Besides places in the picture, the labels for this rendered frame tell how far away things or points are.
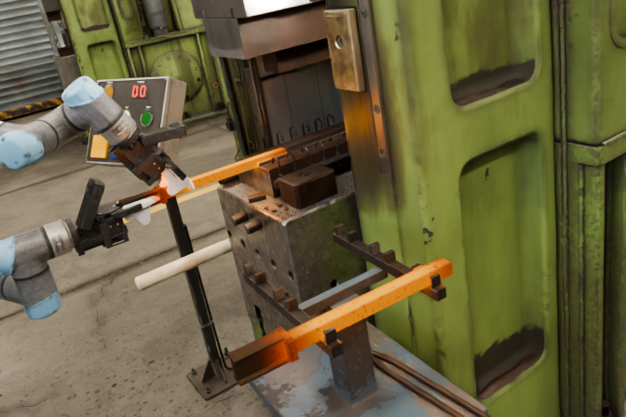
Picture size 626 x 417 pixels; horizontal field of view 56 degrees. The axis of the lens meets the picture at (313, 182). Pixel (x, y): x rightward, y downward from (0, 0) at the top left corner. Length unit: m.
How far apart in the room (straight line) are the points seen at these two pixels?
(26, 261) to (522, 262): 1.19
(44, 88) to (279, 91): 7.86
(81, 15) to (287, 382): 5.43
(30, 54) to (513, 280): 8.42
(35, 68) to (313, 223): 8.23
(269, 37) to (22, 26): 8.09
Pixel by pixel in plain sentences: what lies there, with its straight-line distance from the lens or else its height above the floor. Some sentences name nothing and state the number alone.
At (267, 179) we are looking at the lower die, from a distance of 1.49.
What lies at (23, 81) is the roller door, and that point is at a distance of 9.41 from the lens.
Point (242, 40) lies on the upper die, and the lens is 1.40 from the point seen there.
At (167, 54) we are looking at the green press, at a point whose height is 0.76.
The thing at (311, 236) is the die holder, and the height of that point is 0.85.
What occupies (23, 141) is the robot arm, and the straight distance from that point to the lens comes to 1.27.
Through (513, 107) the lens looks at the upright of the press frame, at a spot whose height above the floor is 1.08.
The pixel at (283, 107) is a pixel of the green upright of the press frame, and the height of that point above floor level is 1.06.
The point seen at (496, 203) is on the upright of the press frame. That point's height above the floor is 0.84.
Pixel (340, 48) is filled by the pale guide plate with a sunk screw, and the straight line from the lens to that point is 1.28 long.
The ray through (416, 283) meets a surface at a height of 0.94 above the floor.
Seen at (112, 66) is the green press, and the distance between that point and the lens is 6.42.
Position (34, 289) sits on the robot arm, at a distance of 1.41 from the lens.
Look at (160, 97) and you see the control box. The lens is 1.87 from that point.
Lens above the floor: 1.47
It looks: 21 degrees down
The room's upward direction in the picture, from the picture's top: 10 degrees counter-clockwise
